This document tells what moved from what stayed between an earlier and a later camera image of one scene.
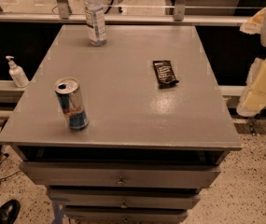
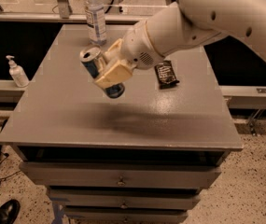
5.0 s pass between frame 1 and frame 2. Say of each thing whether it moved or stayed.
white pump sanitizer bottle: stayed
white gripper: moved
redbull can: moved
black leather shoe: stayed
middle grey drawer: stayed
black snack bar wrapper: stayed
